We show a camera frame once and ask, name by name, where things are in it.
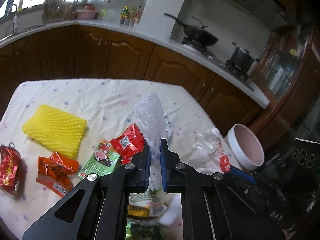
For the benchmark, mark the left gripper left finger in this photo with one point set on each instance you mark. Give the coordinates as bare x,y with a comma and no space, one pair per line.
138,171

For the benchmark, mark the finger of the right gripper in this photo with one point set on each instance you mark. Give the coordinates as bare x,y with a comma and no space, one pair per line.
237,172

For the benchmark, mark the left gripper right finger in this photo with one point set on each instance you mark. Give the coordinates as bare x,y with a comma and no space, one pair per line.
172,179

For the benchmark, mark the red snack wrapper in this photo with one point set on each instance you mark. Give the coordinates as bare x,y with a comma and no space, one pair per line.
130,142

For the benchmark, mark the green juice pouch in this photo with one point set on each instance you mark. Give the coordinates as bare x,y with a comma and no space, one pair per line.
145,205

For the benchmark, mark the green milk carton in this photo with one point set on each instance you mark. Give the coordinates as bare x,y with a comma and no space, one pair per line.
103,161

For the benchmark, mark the white plastic bag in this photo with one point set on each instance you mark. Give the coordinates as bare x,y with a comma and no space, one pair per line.
207,155

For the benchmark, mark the clear bubble wrap piece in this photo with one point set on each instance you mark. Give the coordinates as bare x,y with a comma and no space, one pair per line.
150,120

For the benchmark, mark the pink white trash bin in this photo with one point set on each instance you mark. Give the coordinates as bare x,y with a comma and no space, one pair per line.
246,147

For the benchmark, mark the brown lower kitchen cabinets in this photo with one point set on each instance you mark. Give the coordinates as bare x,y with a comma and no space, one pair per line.
77,51

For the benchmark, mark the kitchen faucet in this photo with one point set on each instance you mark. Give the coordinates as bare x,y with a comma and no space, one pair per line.
15,19

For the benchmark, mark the green crumpled wrapper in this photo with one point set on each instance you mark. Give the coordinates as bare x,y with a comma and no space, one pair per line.
144,229

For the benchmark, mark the orange snack wrapper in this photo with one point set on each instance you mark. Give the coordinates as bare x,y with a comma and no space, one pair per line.
53,172

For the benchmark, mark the yellow foam fruit net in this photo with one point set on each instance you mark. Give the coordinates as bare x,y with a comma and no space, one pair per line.
57,130

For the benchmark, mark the floral white tablecloth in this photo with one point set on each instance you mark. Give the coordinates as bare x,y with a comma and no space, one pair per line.
107,106

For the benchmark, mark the glass door wooden cabinet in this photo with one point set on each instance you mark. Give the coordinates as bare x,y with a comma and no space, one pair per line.
288,74

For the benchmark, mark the dark stock pot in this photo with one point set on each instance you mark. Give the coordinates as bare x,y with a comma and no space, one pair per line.
241,59

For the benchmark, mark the gas stove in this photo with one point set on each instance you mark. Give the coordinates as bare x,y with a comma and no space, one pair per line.
208,60

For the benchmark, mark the crushed red drink can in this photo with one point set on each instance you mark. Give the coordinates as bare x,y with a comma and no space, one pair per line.
10,169

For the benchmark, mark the black wok with lid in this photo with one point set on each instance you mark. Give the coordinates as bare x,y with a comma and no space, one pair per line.
195,33

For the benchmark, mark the pink basin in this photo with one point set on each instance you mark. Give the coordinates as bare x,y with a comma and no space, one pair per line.
87,13

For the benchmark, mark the dish drying rack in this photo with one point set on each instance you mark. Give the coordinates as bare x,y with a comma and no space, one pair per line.
54,10

